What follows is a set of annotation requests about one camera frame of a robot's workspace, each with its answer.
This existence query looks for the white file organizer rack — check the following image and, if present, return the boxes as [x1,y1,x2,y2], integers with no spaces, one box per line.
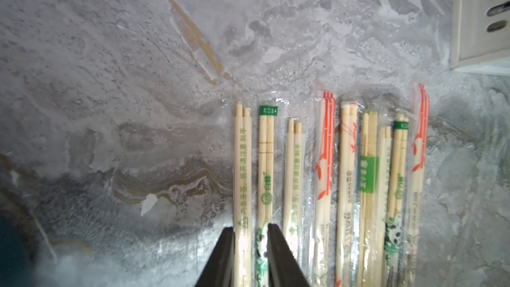
[450,0,509,77]

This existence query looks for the teal plastic storage tray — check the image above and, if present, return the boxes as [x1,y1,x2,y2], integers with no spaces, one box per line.
[1,217,33,287]

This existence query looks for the chopsticks pair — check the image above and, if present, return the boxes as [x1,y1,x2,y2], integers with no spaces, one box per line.
[312,90,336,286]
[283,118,304,266]
[232,104,253,286]
[357,110,378,286]
[373,126,391,286]
[335,102,358,286]
[255,91,283,286]

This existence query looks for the red printed chopsticks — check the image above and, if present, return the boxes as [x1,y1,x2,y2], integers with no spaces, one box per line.
[402,83,430,286]

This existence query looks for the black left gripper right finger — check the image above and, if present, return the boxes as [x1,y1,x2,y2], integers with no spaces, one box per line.
[268,223,309,287]

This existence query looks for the green printed chopsticks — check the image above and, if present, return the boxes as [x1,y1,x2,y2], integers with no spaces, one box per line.
[385,112,409,286]

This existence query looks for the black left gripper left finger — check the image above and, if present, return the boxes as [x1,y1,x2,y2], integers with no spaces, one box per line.
[195,227,235,287]

